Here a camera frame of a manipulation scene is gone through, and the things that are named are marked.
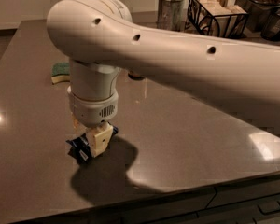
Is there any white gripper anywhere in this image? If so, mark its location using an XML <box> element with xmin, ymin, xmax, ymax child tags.
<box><xmin>67</xmin><ymin>87</ymin><xmax>119</xmax><ymax>158</ymax></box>

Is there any blue rxbar wrapper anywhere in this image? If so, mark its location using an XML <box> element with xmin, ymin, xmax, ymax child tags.
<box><xmin>67</xmin><ymin>125</ymin><xmax>119</xmax><ymax>163</ymax></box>

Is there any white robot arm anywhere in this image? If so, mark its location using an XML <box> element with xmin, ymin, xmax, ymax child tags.
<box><xmin>47</xmin><ymin>0</ymin><xmax>280</xmax><ymax>137</ymax></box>

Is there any gold soda can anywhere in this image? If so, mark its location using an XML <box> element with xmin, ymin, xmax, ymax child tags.
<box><xmin>128</xmin><ymin>71</ymin><xmax>144</xmax><ymax>80</ymax></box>

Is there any green yellow sponge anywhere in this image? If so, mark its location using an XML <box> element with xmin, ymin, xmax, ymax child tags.
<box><xmin>51</xmin><ymin>63</ymin><xmax>70</xmax><ymax>84</ymax></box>

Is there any metal cup with white items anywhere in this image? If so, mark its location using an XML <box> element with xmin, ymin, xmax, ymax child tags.
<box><xmin>157</xmin><ymin>0</ymin><xmax>185</xmax><ymax>32</ymax></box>

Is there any snack jar on stand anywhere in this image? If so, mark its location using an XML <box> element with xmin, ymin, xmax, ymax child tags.
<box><xmin>235</xmin><ymin>0</ymin><xmax>280</xmax><ymax>32</ymax></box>

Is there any dark jar at right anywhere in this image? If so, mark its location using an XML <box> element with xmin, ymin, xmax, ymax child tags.
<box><xmin>260</xmin><ymin>11</ymin><xmax>280</xmax><ymax>41</ymax></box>

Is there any black wire napkin holder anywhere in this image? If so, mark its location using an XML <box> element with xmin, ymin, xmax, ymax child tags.
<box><xmin>184</xmin><ymin>0</ymin><xmax>248</xmax><ymax>38</ymax></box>

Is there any cabinet drawer handle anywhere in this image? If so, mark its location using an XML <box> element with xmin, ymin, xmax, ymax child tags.
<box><xmin>258</xmin><ymin>201</ymin><xmax>280</xmax><ymax>216</ymax></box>

